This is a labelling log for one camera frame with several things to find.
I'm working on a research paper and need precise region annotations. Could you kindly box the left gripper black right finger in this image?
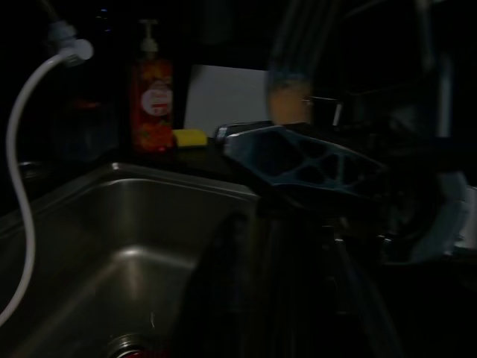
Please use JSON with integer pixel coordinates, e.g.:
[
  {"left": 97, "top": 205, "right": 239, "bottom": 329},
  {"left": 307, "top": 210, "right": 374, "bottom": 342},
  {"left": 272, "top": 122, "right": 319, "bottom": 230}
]
[{"left": 329, "top": 233, "right": 408, "bottom": 358}]

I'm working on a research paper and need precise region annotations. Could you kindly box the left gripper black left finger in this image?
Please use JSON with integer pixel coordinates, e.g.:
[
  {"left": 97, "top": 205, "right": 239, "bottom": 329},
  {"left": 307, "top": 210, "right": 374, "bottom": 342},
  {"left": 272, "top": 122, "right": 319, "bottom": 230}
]
[{"left": 182, "top": 209, "right": 270, "bottom": 358}]

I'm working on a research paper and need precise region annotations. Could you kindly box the metal sink drain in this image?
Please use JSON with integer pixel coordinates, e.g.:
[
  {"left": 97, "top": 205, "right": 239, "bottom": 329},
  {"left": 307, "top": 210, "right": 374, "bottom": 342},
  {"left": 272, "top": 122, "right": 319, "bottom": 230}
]
[{"left": 107, "top": 333, "right": 173, "bottom": 358}]

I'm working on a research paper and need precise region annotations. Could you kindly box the stainless steel sink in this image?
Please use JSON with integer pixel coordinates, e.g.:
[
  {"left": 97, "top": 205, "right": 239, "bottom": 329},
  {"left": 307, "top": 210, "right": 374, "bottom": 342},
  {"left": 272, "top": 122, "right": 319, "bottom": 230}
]
[{"left": 0, "top": 162, "right": 262, "bottom": 358}]

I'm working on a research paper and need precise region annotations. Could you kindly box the yellow sponge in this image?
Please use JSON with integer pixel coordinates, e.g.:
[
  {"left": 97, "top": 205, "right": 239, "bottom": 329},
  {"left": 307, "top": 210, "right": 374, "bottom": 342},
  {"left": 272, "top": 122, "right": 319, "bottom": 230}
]
[{"left": 172, "top": 128, "right": 208, "bottom": 149}]

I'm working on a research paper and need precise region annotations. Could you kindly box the white cutting board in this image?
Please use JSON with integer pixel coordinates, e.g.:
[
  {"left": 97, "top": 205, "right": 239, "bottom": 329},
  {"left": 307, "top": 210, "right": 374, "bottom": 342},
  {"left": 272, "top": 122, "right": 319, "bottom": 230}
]
[{"left": 183, "top": 63, "right": 271, "bottom": 132}]

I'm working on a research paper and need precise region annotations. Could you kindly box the red dish soap pump bottle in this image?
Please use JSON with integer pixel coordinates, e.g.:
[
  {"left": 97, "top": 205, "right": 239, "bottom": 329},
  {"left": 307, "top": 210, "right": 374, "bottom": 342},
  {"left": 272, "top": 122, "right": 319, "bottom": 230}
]
[{"left": 130, "top": 19, "right": 176, "bottom": 160}]

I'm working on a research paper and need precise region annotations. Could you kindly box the white faucet connector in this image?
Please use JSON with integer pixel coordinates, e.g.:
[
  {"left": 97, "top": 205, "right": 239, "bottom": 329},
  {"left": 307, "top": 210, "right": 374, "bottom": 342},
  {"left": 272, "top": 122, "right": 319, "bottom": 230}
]
[{"left": 43, "top": 16, "right": 95, "bottom": 68}]

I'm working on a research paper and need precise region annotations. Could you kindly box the white flexible hose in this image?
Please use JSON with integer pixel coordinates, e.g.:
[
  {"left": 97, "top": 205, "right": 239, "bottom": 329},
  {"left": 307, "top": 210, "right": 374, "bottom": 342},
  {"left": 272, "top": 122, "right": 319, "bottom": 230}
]
[{"left": 0, "top": 54, "right": 66, "bottom": 326}]

